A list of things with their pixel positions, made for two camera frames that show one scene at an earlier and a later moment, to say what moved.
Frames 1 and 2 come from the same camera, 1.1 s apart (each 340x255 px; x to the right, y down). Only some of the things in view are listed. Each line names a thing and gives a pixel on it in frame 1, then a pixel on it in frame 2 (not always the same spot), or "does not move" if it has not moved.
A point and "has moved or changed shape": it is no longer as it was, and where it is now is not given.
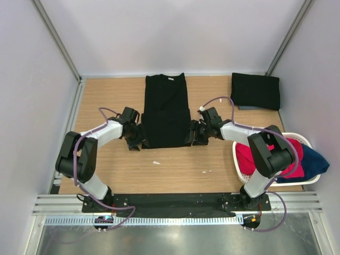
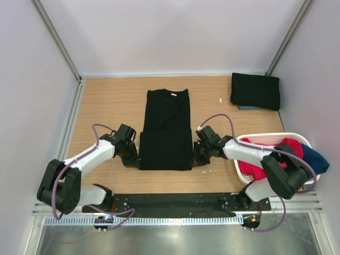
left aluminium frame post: [57, 40] does not move
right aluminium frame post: [305, 6] does not move
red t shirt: [246, 164] does not move
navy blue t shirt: [313, 163] does not move
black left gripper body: [136, 136] -> [129, 156]
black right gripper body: [203, 133] -> [203, 153]
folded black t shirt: [255, 91] does not move
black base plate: [176, 202] does not move
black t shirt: [166, 116] has moved or changed shape
